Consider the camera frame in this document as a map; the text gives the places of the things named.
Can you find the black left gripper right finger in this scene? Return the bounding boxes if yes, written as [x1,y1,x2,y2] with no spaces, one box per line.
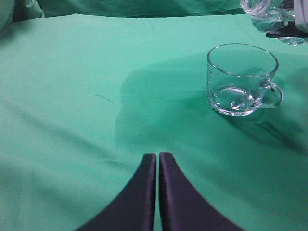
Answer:
[158,152,242,231]

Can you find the grey other gripper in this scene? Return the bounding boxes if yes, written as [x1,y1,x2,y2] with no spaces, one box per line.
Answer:
[266,0,308,38]

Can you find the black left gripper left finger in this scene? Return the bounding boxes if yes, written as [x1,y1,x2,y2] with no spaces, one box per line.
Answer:
[77,154,157,231]

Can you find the clear plastic water bottle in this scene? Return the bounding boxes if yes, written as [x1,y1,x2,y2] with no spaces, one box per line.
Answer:
[240,0,308,46]

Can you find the clear glass mug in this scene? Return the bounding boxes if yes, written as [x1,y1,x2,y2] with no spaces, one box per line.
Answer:
[207,43,284,116]

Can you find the green table cloth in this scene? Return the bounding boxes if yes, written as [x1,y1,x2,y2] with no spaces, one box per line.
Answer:
[0,14,308,231]

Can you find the green backdrop cloth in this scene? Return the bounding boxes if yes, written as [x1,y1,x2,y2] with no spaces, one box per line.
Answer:
[0,0,244,29]

